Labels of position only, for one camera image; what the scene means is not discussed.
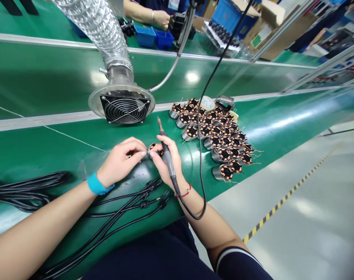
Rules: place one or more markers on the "person's right hand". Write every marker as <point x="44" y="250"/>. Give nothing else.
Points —
<point x="171" y="166"/>

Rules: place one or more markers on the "person's left hand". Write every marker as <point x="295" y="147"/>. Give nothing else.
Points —
<point x="117" y="164"/>

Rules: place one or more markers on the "black soldering iron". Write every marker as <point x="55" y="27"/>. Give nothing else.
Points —
<point x="167" y="151"/>

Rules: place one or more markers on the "copper wound motor stator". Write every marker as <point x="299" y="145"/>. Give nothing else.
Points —
<point x="153" y="149"/>

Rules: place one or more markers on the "group of motor stators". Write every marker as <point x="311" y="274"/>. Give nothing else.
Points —
<point x="223" y="137"/>

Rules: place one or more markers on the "fume extractor fan hood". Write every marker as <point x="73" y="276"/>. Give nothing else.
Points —
<point x="123" y="102"/>

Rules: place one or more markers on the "white tape roll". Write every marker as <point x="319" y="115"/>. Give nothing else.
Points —
<point x="207" y="102"/>

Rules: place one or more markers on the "black rectangular holder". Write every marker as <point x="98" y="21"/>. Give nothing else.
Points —
<point x="224" y="102"/>

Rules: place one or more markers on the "person's body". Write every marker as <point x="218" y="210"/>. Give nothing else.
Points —
<point x="162" y="253"/>

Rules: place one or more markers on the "metal flexible conduit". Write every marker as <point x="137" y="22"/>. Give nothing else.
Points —
<point x="176" y="49"/>

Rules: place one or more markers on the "blue plastic bin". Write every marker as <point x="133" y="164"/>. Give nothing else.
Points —
<point x="145" y="35"/>
<point x="164" y="38"/>

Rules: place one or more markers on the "tray of black parts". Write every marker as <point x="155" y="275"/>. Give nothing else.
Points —
<point x="222" y="39"/>

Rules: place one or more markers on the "blue plastic crate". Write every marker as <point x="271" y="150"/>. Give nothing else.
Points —
<point x="232" y="13"/>

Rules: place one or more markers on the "brown cardboard boxes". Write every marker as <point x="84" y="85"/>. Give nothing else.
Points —
<point x="281" y="27"/>

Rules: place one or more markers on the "silver flexible air duct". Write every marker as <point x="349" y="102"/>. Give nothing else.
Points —
<point x="101" y="32"/>

